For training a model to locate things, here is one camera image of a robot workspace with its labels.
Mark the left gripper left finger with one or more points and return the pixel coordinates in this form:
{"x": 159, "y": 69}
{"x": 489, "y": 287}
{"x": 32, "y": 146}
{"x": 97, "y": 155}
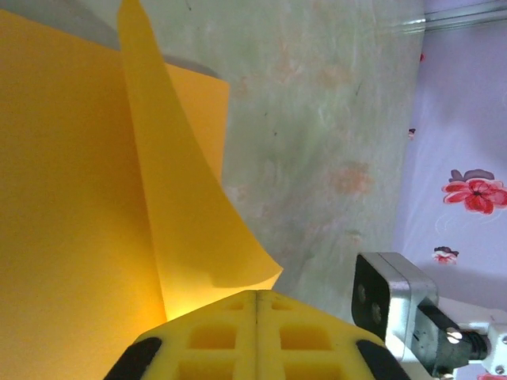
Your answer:
{"x": 214, "y": 356}

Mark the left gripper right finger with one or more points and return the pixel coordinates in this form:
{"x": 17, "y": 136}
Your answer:
{"x": 305, "y": 356}

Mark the orange paper sheet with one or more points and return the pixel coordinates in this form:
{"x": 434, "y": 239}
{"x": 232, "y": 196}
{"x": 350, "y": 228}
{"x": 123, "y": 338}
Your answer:
{"x": 59, "y": 158}

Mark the aluminium side rail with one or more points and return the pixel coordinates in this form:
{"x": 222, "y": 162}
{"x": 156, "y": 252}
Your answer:
{"x": 467, "y": 17}

